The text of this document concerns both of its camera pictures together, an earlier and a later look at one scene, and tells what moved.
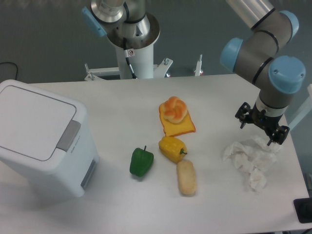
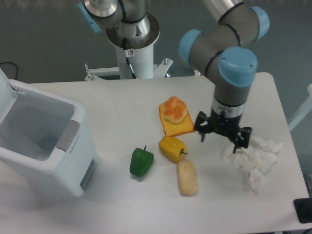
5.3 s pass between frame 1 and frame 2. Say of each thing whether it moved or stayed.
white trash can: moved
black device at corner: stayed
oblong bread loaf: stayed
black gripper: moved
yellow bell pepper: stayed
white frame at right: stayed
